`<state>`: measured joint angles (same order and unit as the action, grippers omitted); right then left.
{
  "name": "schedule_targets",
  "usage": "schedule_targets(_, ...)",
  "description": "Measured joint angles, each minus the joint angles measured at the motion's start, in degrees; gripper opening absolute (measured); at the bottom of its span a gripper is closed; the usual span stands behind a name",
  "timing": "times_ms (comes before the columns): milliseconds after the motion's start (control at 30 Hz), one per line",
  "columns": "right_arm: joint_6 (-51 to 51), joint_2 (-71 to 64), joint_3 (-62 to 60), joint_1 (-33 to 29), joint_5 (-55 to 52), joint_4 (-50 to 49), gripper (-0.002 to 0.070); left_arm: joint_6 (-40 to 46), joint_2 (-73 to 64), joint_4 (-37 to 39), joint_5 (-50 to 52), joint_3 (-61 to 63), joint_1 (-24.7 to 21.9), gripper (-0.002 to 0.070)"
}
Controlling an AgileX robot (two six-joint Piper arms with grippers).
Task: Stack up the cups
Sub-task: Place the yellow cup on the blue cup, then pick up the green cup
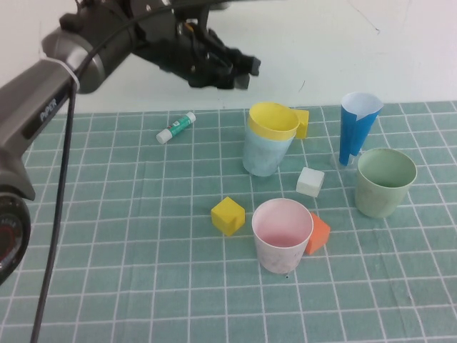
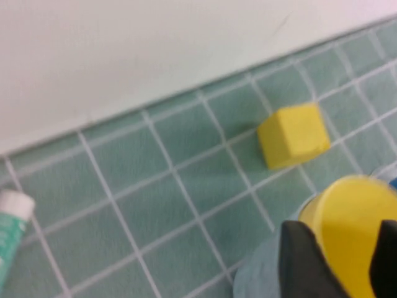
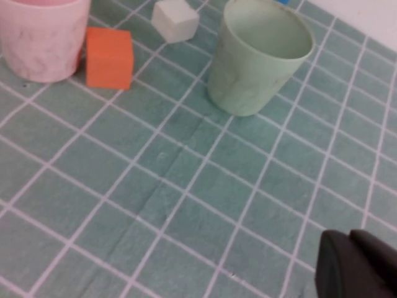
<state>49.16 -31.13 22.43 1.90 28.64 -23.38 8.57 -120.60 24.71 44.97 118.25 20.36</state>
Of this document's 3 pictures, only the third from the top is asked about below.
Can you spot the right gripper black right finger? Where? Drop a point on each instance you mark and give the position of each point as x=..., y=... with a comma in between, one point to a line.
x=381, y=257

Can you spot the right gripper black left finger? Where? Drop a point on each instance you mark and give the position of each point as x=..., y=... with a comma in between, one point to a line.
x=338, y=270

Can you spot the pale green plastic cup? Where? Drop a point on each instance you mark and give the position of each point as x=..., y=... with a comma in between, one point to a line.
x=242, y=87

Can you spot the green checked tablecloth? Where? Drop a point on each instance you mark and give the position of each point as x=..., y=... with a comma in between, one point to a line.
x=155, y=217

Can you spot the blue paper cone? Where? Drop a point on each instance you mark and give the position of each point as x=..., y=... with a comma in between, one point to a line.
x=282, y=1

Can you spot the white foam cube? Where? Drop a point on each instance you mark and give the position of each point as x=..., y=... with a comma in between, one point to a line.
x=175, y=21

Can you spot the orange foam cube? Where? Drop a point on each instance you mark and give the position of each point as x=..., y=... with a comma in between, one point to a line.
x=108, y=59

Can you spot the pink plastic cup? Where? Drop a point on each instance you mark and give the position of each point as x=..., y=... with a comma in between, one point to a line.
x=40, y=46

